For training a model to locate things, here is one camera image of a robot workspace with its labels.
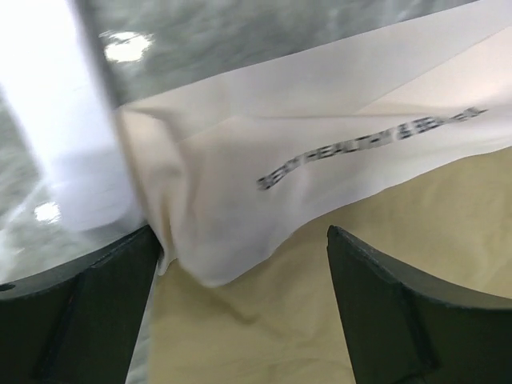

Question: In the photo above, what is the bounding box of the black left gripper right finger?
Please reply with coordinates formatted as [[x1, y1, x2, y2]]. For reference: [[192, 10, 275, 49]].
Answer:
[[327, 226, 511, 383]]

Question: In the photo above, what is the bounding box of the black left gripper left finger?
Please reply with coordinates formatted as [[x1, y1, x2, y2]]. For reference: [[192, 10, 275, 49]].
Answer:
[[1, 226, 160, 384]]

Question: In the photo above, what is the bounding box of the olive and cream underwear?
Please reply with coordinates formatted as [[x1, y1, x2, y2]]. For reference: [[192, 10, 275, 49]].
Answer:
[[118, 1, 511, 383]]

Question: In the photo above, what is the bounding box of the white metal clothes rack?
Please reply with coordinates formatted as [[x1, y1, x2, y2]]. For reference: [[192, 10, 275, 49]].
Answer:
[[1, 1, 144, 234]]

